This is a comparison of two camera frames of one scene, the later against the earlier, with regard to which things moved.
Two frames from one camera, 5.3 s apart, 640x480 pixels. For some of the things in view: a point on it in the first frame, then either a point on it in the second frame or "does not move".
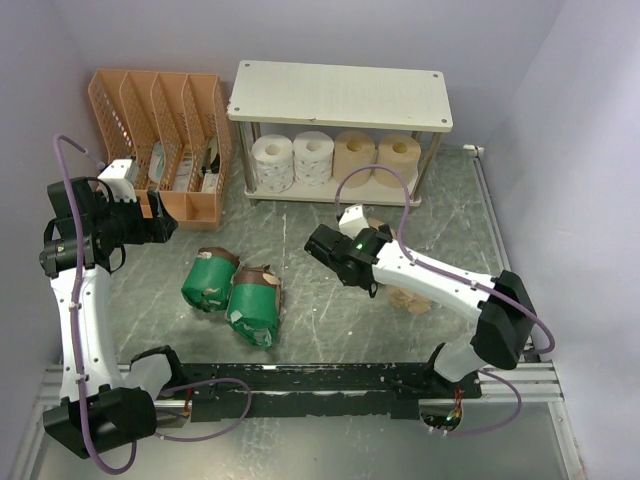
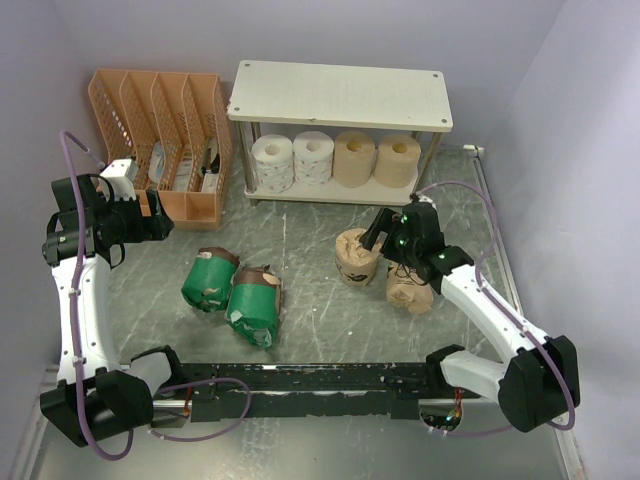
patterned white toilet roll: x=313 y=157 does not move
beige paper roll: x=400 y=152 does not move
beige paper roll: x=353 y=150 does not move
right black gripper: x=384 y=229 → x=388 y=221
